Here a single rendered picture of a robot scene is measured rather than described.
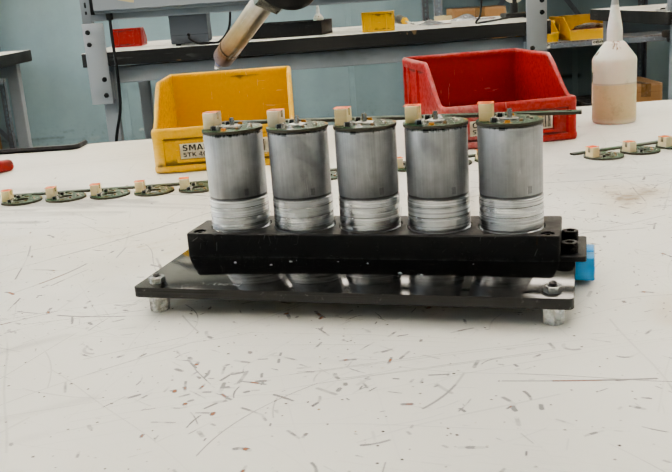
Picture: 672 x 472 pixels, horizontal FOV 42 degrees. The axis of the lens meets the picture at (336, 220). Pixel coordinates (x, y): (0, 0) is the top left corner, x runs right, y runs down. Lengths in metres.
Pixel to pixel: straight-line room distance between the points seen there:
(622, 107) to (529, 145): 0.39
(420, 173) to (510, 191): 0.03
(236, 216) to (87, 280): 0.08
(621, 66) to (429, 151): 0.39
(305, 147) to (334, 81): 4.40
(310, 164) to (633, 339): 0.14
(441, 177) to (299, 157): 0.06
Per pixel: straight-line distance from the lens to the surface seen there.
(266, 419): 0.24
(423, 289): 0.30
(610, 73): 0.70
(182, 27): 2.72
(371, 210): 0.34
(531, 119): 0.33
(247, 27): 0.31
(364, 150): 0.33
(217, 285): 0.32
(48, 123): 4.94
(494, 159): 0.32
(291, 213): 0.35
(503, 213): 0.33
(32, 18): 4.91
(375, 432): 0.23
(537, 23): 2.71
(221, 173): 0.35
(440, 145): 0.33
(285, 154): 0.34
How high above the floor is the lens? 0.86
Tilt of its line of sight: 14 degrees down
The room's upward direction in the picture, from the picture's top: 4 degrees counter-clockwise
